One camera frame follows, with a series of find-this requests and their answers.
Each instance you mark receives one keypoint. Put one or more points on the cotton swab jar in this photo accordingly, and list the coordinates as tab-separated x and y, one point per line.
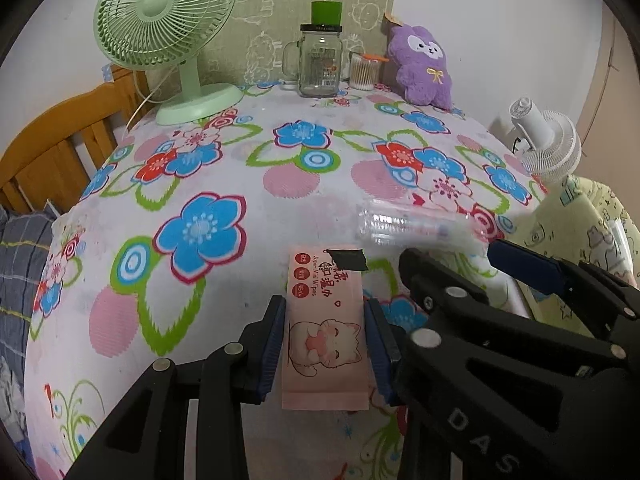
364	72

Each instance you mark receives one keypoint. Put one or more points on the green desk fan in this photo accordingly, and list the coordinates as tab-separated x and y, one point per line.
165	5

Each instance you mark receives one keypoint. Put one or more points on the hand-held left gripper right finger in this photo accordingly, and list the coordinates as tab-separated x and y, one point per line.
377	355

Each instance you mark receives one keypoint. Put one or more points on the bear print cardboard panel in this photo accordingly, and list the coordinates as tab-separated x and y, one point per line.
270	10

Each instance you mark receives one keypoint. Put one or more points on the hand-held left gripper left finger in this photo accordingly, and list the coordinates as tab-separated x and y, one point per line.
272	350

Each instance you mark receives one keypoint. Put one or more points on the wooden bed headboard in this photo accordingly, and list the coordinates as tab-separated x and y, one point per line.
55	145

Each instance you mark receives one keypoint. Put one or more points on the clear plastic bottle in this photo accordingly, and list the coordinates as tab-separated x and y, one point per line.
415	225

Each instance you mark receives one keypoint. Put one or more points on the green plastic cap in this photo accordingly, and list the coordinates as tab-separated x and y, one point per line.
326	12

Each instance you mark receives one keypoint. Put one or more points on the pink wet wipes packet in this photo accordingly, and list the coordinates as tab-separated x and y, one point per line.
325	330

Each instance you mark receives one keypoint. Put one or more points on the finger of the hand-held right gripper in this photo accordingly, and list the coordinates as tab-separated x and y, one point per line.
440	285
525	267

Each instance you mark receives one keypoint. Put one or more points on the yellow cartoon print storage box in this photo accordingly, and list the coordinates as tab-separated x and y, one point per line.
595	220

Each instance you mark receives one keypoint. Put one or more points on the white circulator fan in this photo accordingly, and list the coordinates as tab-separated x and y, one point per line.
550	145

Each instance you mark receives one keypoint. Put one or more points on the purple plush bunny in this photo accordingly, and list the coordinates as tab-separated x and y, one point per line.
422	75

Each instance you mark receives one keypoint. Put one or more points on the grey plaid pillow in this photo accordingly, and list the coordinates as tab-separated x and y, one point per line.
20	280

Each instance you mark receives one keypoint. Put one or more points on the glass mason jar mug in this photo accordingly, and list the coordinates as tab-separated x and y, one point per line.
320	65

